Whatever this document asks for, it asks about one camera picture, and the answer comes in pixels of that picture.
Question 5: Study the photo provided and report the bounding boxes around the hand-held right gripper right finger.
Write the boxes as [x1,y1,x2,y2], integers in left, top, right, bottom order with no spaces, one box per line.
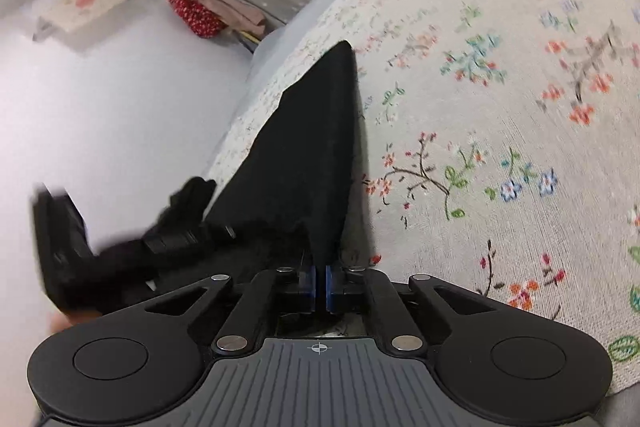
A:
[325,264,501,353]

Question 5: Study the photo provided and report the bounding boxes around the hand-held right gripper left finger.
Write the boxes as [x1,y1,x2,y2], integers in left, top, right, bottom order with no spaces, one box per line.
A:
[142,264,317,354]

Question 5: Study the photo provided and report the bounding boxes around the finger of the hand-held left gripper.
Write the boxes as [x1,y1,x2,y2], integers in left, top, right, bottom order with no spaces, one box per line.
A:
[145,177,236,258]

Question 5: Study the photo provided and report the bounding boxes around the black pants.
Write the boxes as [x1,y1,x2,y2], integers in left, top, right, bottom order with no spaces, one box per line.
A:
[100,41,375,303]

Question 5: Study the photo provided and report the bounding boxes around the red floral bag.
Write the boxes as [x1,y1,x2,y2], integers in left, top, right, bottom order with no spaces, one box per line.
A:
[166,0,226,39]

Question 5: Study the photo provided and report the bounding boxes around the pink hanging cloth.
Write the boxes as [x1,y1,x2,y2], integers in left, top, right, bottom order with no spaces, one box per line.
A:
[192,0,268,35]

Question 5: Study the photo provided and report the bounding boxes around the floral bed sheet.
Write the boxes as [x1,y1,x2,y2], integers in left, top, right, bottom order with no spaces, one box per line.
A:
[205,0,640,398]

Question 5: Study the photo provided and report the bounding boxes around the white embroidered cloth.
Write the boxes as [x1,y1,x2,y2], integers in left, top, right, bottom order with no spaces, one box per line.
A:
[32,0,136,42]

